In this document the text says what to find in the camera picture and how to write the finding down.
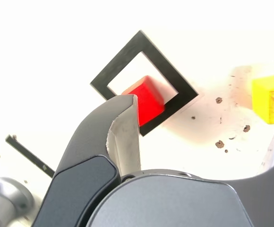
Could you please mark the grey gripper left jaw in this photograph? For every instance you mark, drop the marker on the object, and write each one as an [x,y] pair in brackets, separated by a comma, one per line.
[85,165]

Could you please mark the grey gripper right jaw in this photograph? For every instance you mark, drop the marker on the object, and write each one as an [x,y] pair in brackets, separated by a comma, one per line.
[174,203]

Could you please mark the red cube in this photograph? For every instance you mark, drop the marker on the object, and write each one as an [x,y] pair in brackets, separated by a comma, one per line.
[148,99]

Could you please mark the yellow cube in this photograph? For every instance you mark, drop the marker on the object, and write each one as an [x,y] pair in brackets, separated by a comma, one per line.
[264,99]

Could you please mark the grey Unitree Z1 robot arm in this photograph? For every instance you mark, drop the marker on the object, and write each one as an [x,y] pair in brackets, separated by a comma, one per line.
[2,203]

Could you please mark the black tape square outline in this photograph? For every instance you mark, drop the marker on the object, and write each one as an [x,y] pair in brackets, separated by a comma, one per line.
[127,52]

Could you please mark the black tape strip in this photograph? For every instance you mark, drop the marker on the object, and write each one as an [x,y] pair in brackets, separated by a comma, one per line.
[30,157]

